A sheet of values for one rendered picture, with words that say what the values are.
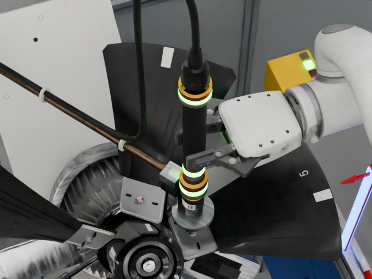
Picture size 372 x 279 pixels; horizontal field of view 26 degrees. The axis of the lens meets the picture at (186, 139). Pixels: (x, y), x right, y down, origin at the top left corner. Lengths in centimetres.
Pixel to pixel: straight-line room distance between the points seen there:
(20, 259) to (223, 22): 95
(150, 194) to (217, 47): 94
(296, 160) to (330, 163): 143
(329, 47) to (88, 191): 55
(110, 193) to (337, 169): 153
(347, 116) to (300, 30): 115
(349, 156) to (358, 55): 182
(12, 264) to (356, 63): 72
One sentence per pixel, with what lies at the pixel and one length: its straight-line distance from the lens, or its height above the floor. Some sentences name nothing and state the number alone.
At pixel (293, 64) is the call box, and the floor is 107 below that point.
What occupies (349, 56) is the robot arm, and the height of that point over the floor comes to 159.
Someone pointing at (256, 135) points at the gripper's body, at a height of 149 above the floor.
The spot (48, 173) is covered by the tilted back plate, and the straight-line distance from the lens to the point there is 155.
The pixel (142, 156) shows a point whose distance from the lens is 128.
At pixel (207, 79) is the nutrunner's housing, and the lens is 100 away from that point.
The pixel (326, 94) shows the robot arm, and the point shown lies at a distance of 118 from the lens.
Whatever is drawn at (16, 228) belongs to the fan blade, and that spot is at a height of 125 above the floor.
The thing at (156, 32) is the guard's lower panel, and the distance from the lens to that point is 208.
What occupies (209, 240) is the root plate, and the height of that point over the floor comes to 118.
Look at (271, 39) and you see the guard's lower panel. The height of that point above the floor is 68.
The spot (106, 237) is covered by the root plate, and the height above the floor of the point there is 123.
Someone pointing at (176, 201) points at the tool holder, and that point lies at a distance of 130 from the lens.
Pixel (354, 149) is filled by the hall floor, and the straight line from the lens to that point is 293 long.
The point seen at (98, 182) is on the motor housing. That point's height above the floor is 117.
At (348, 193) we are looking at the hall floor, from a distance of 284.
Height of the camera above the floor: 245
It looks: 58 degrees down
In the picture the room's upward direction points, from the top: straight up
